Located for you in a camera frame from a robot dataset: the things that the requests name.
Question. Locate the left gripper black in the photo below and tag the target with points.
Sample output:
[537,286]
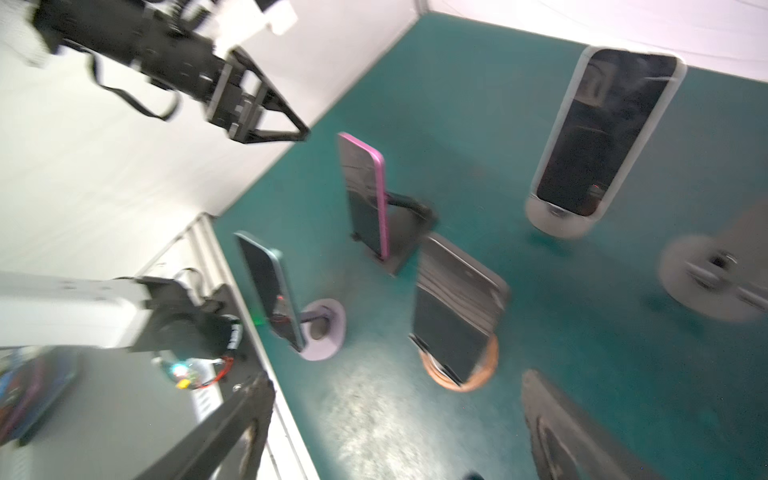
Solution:
[166,48]

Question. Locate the phone on wooden stand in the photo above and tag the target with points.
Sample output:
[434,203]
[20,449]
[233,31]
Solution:
[459,303]

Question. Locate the green table mat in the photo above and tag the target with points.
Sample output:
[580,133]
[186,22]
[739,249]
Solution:
[461,111]

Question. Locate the phone on white stand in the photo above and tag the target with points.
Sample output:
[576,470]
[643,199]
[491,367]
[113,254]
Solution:
[613,104]

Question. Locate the lilac front phone stand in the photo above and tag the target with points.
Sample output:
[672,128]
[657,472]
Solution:
[323,326]

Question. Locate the wooden round phone stand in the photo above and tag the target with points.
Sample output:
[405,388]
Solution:
[480,376]

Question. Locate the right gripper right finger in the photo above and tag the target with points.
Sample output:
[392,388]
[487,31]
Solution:
[567,443]

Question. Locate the phone from lilac front stand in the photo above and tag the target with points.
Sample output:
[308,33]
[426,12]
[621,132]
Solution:
[266,270]

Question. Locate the aluminium front rail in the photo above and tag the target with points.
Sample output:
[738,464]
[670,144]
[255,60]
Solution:
[196,255]

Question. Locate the white round phone stand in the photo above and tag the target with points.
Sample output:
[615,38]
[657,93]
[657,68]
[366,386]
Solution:
[556,221]

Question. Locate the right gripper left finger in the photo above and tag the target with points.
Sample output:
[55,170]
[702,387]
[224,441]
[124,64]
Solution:
[204,449]

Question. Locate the grey round phone stand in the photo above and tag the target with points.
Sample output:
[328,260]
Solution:
[723,277]

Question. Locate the pink phone on black stand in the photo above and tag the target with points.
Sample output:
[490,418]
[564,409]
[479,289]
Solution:
[363,168]

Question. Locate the black phone stand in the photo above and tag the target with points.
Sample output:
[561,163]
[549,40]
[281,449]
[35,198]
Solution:
[392,232]

